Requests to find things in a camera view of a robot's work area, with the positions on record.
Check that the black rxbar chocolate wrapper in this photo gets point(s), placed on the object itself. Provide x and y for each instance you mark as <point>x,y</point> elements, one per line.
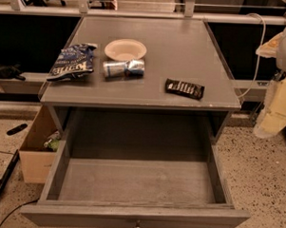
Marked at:
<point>184,89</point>

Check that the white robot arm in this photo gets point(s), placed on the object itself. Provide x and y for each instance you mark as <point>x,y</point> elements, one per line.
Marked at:
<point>272,118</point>

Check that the open grey top drawer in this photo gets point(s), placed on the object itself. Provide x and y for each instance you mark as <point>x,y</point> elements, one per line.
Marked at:
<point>116,167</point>

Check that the metal drawer knob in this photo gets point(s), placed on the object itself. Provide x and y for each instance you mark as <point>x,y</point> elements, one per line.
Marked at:
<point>137,224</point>

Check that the grey wooden cabinet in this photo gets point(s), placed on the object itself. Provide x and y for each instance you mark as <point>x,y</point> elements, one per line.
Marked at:
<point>185,50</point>

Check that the crushed silver blue can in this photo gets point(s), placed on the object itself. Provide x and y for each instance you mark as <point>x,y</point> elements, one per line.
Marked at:
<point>134,68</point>

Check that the beige paper bowl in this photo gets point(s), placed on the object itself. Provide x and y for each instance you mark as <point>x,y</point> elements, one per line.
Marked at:
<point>125,49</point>

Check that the blue kettle chips bag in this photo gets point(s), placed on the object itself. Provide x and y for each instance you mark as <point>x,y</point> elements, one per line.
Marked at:
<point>73,62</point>

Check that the green bottle in box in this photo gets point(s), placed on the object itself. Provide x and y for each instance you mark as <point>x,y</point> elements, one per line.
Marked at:
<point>52,142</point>

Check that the cardboard box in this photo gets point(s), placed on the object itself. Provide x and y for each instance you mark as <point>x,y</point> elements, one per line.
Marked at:
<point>35,159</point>

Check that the black marker on floor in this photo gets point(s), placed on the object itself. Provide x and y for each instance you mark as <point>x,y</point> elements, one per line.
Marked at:
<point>17,129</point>

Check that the black cloth on ledge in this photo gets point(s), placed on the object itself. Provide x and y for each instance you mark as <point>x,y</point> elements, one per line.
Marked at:
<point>11,72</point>

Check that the metal railing frame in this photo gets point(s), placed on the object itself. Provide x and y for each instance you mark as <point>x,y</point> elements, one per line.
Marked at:
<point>271,11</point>

